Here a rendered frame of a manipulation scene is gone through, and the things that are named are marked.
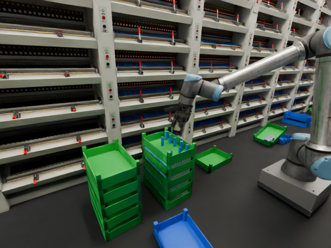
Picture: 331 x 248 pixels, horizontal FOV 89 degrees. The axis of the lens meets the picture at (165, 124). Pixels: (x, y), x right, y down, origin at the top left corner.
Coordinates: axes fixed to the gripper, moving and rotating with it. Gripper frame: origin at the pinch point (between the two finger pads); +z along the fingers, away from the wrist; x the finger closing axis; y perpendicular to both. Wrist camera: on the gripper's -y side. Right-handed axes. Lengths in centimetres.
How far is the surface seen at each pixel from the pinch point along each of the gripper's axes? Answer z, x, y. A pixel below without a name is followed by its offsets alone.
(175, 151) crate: 8.0, -9.4, 8.6
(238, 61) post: -48, 107, 16
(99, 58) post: -30, -14, -52
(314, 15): -125, 223, 77
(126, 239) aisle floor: 42, -49, 8
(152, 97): -6.9, 22.7, -29.8
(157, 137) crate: 11.1, 0.6, -8.9
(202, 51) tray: -48, 57, -12
